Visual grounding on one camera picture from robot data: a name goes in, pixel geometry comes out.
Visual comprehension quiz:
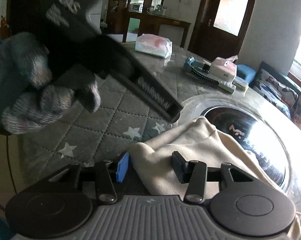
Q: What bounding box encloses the grey gloved hand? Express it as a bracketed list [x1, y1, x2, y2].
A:
[0, 33, 101, 135]

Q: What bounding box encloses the white refrigerator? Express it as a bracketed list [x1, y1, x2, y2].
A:
[87, 0, 102, 33]

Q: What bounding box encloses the dark wooden cabinet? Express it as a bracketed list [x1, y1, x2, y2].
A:
[105, 0, 191, 48]

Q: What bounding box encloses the round table hotplate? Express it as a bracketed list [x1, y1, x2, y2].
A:
[172, 94, 291, 192]

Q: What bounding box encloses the flat white box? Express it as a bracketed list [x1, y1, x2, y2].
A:
[218, 80, 236, 94]

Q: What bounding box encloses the green white packet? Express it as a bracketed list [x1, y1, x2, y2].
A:
[233, 76, 249, 92]

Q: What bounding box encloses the pink tissue pack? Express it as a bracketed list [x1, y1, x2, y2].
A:
[135, 34, 173, 59]

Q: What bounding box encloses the blue sofa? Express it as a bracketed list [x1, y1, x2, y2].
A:
[236, 61, 301, 140]

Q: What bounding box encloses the left butterfly cushion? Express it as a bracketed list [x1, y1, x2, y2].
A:
[253, 69, 298, 119]

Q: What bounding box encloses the dark wooden door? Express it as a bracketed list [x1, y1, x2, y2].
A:
[188, 0, 255, 61]

